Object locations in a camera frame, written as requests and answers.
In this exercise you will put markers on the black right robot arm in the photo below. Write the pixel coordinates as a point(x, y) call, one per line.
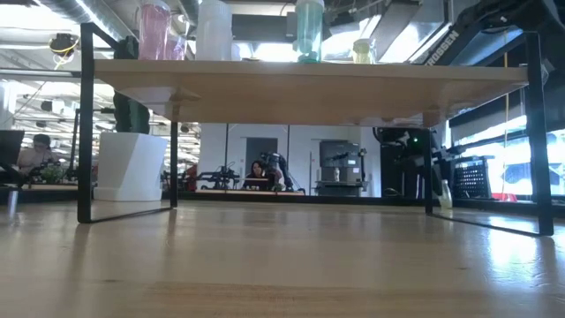
point(485, 17)

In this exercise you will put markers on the small green desk plant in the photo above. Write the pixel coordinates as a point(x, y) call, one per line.
point(52, 173)

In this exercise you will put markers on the black folding screen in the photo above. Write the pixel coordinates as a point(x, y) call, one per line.
point(399, 174)

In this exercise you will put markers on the small red object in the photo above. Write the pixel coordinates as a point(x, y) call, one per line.
point(504, 197)

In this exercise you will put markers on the white faceted plant pot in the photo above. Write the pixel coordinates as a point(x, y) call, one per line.
point(128, 168)

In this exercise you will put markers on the black perforated crate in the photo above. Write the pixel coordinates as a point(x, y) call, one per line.
point(474, 179)

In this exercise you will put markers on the wooden shelf with black frame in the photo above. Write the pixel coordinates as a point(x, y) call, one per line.
point(287, 88)

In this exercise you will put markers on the green cactus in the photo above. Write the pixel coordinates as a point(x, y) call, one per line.
point(130, 115)

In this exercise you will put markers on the black monitor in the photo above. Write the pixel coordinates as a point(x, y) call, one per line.
point(9, 148)

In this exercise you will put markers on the grey metal leg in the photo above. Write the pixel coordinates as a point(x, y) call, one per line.
point(12, 203)

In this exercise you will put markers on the person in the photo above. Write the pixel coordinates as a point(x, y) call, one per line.
point(37, 154)
point(257, 174)

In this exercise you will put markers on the black background robot arm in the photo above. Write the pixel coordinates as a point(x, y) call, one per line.
point(218, 179)
point(280, 170)

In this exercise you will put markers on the red chair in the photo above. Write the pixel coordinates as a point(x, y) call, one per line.
point(191, 176)

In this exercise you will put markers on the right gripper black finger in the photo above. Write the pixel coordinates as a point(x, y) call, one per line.
point(436, 179)

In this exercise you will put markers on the dark grey cabinet machine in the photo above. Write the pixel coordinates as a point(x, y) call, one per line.
point(340, 165)

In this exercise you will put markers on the large rectangular metal duct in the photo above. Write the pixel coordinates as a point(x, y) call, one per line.
point(397, 31)

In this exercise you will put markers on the wooden workbench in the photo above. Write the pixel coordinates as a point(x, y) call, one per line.
point(212, 192)

